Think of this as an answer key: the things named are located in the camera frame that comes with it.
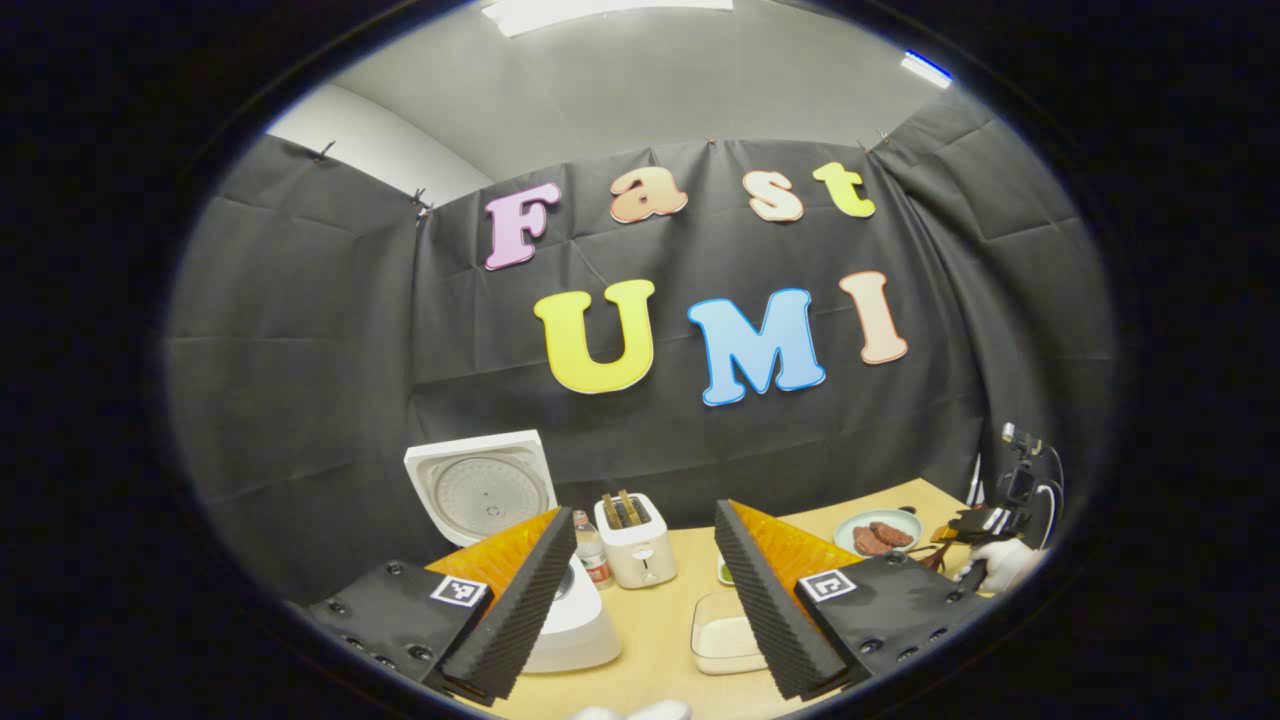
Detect clear plastic bottle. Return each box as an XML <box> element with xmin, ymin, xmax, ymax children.
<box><xmin>571</xmin><ymin>509</ymin><xmax>614</xmax><ymax>592</ymax></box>

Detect small ceiling light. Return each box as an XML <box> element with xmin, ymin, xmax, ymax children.
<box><xmin>899</xmin><ymin>49</ymin><xmax>954</xmax><ymax>90</ymax></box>

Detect pale green plate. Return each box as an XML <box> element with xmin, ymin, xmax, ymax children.
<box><xmin>833</xmin><ymin>507</ymin><xmax>924</xmax><ymax>558</ymax></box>

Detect white rice cooker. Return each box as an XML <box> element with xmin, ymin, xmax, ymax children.
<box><xmin>402</xmin><ymin>429</ymin><xmax>624</xmax><ymax>674</ymax></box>

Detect black backdrop cloth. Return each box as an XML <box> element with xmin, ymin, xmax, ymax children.
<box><xmin>165</xmin><ymin>88</ymin><xmax>1118</xmax><ymax>603</ymax></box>

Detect white toaster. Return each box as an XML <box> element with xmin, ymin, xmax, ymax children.
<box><xmin>593</xmin><ymin>491</ymin><xmax>680</xmax><ymax>591</ymax></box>

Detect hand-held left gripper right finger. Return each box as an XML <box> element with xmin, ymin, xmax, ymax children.
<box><xmin>712</xmin><ymin>499</ymin><xmax>1001</xmax><ymax>702</ymax></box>

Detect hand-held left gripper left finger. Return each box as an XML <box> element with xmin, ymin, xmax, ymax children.
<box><xmin>300</xmin><ymin>506</ymin><xmax>580</xmax><ymax>702</ymax></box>

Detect clear box of rice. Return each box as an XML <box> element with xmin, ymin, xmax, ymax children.
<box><xmin>689</xmin><ymin>589</ymin><xmax>772</xmax><ymax>677</ymax></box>

